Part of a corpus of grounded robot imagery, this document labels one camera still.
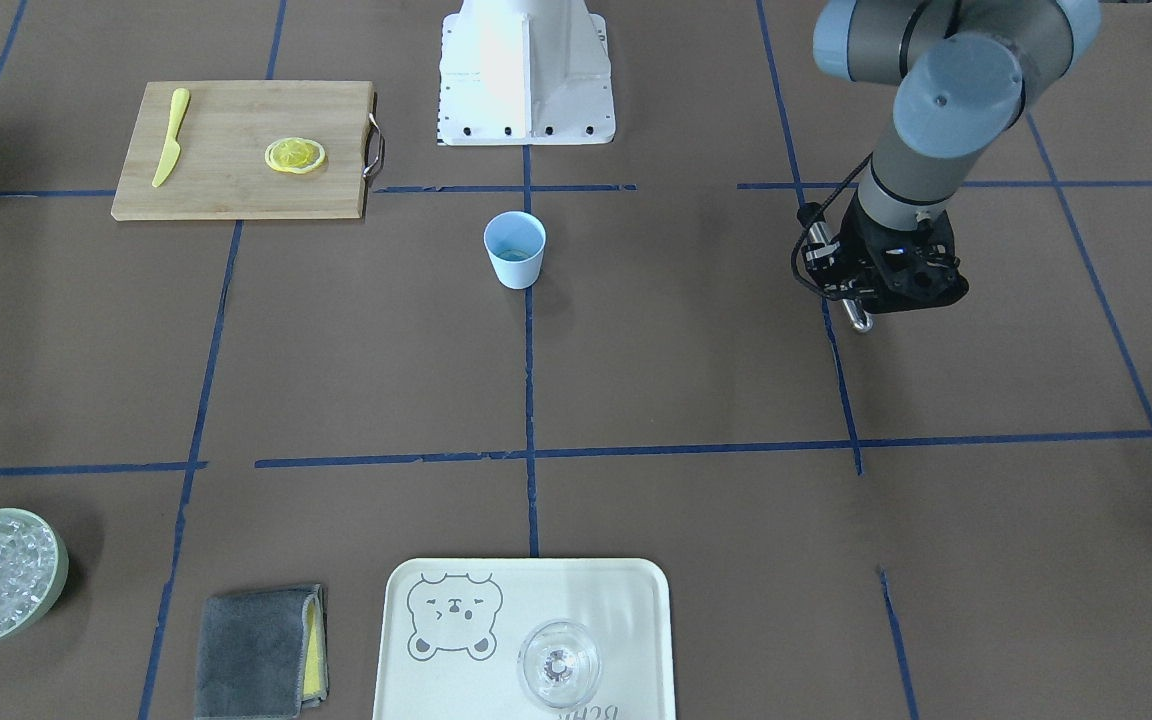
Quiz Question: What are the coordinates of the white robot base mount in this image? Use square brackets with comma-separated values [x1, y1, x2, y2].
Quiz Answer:
[435, 1, 617, 147]

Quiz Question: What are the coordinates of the wooden cutting board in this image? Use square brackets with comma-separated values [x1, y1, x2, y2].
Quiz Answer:
[111, 79, 382, 222]

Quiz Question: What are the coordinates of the yellow plastic knife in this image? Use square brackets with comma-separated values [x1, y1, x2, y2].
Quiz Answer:
[151, 88, 191, 188]

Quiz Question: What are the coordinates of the cream bear tray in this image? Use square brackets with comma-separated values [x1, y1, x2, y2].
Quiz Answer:
[372, 559, 677, 719]

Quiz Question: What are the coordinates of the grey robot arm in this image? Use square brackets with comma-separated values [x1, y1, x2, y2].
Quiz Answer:
[791, 1, 1102, 314]

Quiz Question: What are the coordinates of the clear wine glass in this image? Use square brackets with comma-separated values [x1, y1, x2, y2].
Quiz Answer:
[517, 619, 602, 712]

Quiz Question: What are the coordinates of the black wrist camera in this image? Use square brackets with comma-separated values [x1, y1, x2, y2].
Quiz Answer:
[861, 241, 970, 314]

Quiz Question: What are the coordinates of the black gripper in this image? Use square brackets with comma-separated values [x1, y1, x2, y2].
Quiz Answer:
[803, 205, 957, 304]

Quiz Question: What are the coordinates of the light blue plastic cup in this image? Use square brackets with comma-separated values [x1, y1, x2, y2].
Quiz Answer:
[483, 211, 547, 290]

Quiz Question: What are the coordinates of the grey folded cloth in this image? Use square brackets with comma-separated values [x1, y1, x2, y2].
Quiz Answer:
[195, 583, 329, 719]

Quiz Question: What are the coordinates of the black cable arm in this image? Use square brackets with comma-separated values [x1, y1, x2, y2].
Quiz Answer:
[790, 152, 873, 301]

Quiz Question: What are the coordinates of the yellow lemon half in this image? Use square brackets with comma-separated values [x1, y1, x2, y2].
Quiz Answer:
[264, 137, 326, 176]

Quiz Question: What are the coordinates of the steel muddler black tip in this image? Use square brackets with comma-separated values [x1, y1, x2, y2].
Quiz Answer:
[808, 222, 876, 334]

